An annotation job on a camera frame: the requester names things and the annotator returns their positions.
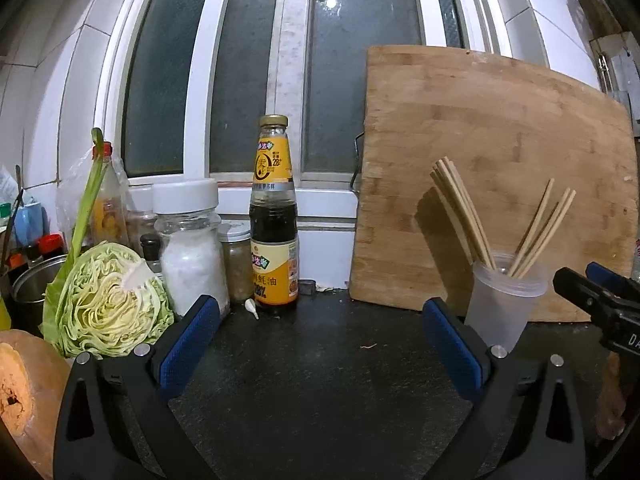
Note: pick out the wooden cutting board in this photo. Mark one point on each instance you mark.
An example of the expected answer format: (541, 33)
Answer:
(513, 130)

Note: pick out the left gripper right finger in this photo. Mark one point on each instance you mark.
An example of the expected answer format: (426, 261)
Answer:
(547, 440)

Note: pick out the window frame with glass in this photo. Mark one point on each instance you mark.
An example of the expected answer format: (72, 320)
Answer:
(287, 76)

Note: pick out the blue cup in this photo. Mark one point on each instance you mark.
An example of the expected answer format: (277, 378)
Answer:
(28, 224)

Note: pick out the metal pot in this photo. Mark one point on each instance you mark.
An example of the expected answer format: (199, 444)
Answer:
(30, 288)

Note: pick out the halved green cabbage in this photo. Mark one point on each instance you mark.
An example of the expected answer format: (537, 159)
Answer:
(86, 309)

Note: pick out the red cap oil bottle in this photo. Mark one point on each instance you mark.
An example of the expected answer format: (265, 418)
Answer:
(107, 222)

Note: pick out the translucent plastic cup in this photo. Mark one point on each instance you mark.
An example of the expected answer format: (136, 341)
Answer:
(500, 305)

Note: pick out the white lidded salt jar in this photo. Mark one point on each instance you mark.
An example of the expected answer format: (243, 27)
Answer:
(191, 254)

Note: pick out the cut orange pumpkin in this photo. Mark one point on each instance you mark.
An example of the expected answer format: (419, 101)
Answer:
(33, 380)

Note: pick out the garlic clove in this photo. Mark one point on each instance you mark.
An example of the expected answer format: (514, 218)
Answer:
(250, 306)

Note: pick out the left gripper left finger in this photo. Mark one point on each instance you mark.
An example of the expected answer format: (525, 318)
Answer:
(92, 440)

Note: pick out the green onion stalk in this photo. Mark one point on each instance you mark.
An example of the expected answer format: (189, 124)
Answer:
(91, 190)

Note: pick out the small spice glass jar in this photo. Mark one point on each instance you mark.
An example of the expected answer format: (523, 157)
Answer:
(235, 241)

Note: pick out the oyster sauce bottle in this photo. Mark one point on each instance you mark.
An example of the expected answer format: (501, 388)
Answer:
(273, 220)

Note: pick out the wooden chopstick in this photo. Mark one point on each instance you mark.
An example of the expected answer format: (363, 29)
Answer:
(539, 234)
(462, 203)
(546, 233)
(470, 212)
(527, 239)
(445, 187)

